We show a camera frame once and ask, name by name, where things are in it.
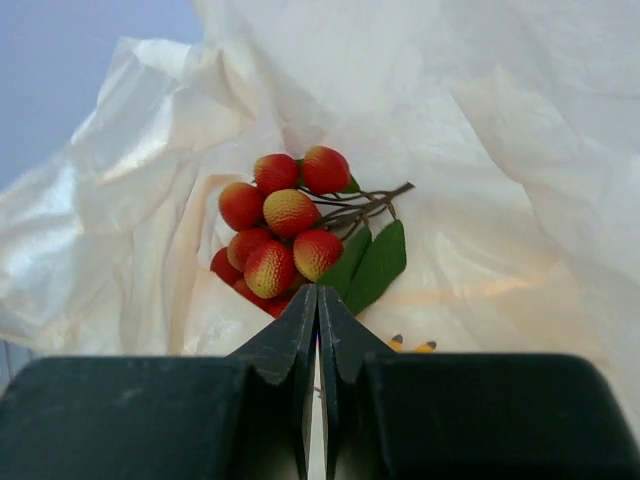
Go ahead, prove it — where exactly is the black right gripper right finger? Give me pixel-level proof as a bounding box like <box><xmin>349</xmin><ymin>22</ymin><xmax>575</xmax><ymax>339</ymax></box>
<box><xmin>317</xmin><ymin>287</ymin><xmax>639</xmax><ymax>479</ymax></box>

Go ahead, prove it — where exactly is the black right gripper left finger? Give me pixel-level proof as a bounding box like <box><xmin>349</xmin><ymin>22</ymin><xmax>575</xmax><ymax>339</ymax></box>
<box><xmin>1</xmin><ymin>286</ymin><xmax>317</xmax><ymax>479</ymax></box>

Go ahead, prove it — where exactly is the red lychee bunch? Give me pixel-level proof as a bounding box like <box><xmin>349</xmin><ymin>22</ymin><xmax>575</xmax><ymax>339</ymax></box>
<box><xmin>210</xmin><ymin>145</ymin><xmax>414</xmax><ymax>318</ymax></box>

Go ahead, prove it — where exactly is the translucent banana print plastic bag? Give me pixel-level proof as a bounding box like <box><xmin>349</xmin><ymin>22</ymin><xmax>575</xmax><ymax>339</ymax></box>
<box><xmin>1</xmin><ymin>1</ymin><xmax>639</xmax><ymax>425</ymax></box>

